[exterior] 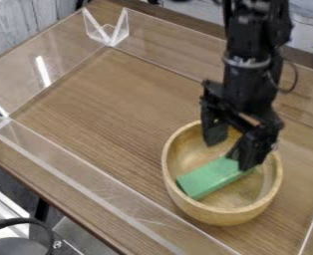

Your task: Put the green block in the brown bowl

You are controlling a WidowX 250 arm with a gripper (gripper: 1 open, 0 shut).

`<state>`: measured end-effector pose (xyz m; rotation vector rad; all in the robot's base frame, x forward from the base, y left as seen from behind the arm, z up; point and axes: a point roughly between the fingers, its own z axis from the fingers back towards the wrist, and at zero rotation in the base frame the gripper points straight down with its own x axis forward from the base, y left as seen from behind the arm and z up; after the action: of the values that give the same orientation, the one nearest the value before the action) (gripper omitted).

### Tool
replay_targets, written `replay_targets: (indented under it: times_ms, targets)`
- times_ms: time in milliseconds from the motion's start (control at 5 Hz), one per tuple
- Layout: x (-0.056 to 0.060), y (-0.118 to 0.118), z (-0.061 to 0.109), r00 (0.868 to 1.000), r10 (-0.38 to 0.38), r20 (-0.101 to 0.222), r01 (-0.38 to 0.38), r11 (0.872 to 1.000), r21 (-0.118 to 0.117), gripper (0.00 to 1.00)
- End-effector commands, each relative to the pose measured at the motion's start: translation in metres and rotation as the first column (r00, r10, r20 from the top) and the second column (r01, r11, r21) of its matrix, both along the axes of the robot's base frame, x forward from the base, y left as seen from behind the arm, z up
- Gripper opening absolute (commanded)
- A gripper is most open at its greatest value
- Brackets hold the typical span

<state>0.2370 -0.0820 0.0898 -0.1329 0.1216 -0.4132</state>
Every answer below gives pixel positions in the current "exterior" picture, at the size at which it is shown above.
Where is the clear acrylic enclosure wall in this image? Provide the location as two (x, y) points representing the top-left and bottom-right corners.
(0, 0), (313, 255)

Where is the brown wooden bowl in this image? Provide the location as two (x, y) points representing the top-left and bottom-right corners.
(160, 121), (283, 226)

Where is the black cable loop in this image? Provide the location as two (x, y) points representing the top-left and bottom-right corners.
(0, 217), (56, 255)

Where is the white cylindrical container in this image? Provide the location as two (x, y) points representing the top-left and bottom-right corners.
(290, 11), (313, 54)

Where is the grey metal clamp plate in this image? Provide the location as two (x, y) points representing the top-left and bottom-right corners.
(45, 228), (85, 255)

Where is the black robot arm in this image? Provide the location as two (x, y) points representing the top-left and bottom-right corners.
(200, 0), (293, 171)

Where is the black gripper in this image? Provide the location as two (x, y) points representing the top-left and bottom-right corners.
(200, 56), (283, 171)

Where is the green rectangular block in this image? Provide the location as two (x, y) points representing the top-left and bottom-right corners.
(175, 156), (255, 200)

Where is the clear acrylic corner bracket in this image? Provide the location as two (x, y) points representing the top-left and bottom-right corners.
(83, 8), (129, 48)

